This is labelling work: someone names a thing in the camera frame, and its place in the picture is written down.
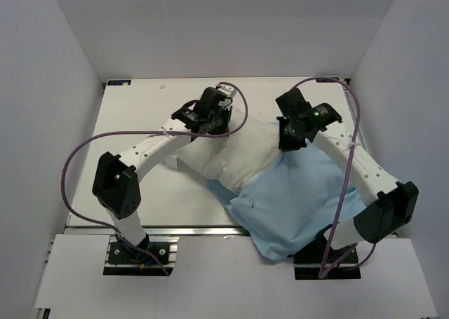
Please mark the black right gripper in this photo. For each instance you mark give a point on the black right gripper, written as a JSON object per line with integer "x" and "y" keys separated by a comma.
{"x": 284, "y": 144}

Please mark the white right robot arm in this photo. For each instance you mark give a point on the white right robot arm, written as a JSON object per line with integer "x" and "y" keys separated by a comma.
{"x": 389, "y": 204}

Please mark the white pillow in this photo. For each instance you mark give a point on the white pillow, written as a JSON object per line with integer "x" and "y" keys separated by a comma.
{"x": 235, "y": 161}

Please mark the aluminium front table rail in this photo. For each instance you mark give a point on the aluminium front table rail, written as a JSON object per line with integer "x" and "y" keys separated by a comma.
{"x": 168, "y": 231}

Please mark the blue green satin pillowcase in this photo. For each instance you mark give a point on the blue green satin pillowcase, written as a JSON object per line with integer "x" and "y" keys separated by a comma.
{"x": 288, "y": 204}

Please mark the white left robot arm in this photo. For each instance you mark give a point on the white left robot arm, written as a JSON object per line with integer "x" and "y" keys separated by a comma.
{"x": 117, "y": 179}

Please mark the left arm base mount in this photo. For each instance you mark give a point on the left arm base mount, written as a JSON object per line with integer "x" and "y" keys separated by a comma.
{"x": 120, "y": 260}

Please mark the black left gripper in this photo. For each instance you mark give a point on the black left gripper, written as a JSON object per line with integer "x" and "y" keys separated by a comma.
{"x": 226, "y": 113}

